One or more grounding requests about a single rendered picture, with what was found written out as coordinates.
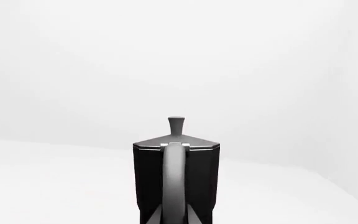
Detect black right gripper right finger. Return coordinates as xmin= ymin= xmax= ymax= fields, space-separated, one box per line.
xmin=186 ymin=204 xmax=204 ymax=224

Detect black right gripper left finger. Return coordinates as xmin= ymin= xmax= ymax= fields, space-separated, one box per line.
xmin=145 ymin=204 xmax=164 ymax=224

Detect black moka pot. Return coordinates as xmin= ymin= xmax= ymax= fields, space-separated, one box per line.
xmin=132 ymin=116 xmax=221 ymax=224

